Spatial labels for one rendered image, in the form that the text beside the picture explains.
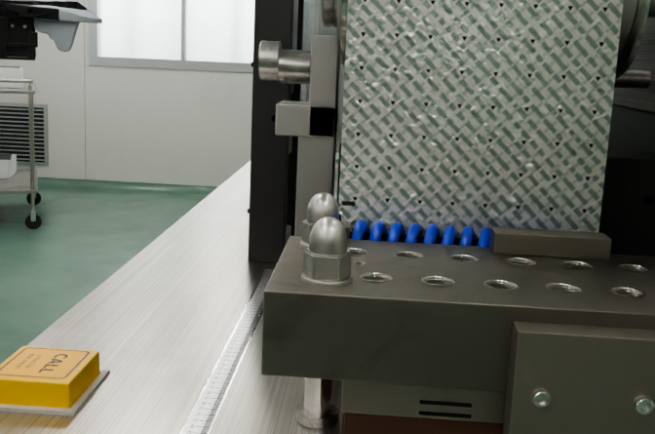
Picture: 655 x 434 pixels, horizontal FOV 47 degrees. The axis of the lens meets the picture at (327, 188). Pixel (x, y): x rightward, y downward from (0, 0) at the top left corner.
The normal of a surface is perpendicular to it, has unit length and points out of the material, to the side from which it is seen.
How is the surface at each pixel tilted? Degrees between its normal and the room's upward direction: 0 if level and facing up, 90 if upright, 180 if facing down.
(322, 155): 90
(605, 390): 90
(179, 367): 0
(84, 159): 90
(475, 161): 90
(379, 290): 0
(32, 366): 0
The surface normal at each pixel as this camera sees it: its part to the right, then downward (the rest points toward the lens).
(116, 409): 0.04, -0.98
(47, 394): -0.06, 0.17
